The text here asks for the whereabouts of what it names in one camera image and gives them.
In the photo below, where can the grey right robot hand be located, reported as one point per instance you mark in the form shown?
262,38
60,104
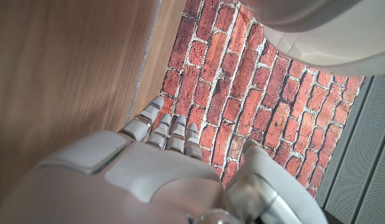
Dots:
142,177

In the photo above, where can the white grey collapsible bucket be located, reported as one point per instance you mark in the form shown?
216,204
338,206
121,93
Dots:
329,34

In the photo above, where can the printed red brick backdrop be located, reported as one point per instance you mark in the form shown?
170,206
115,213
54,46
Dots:
242,93

